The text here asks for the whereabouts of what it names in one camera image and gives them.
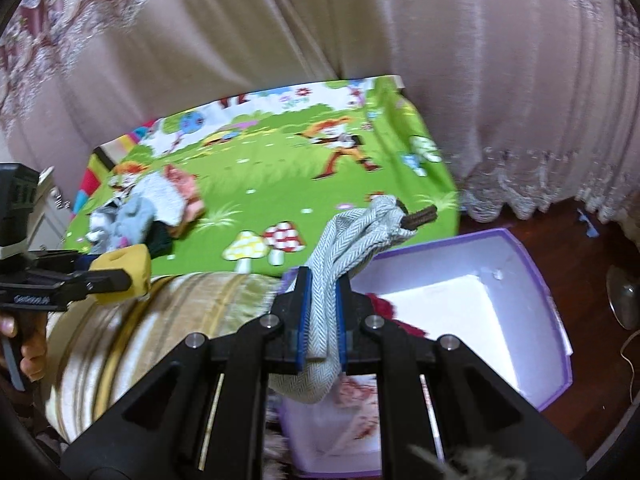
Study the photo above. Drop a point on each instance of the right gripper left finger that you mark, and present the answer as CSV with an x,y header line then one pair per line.
x,y
295,319

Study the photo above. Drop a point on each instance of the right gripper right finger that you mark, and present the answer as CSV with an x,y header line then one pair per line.
x,y
439,401

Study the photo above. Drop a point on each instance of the grey plush elephant toy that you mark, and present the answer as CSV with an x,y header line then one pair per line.
x,y
120,223

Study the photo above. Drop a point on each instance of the red fluffy sock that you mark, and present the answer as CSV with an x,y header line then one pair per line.
x,y
386,310

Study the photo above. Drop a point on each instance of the brown knitted cloth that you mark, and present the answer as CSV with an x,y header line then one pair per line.
x,y
411,221

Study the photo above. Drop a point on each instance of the grey herringbone sock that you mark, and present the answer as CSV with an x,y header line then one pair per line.
x,y
347,243

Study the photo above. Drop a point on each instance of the dark green knitted cloth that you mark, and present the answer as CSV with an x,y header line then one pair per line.
x,y
158,240

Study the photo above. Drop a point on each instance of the pink embroidered towel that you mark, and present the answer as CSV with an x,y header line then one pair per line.
x,y
187,186

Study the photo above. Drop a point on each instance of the person's left hand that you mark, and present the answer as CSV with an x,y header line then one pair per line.
x,y
34,348

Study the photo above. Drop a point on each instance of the white ornate cabinet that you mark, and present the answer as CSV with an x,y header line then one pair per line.
x,y
48,223

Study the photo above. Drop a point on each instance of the purple storage box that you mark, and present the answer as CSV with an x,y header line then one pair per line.
x,y
481,287

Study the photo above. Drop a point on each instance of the floor fan base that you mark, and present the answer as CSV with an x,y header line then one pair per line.
x,y
623,296

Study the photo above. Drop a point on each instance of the colourful cartoon play mat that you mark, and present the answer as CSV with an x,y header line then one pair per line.
x,y
273,166

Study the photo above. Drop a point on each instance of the beige pink curtain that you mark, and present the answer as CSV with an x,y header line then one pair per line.
x,y
531,101

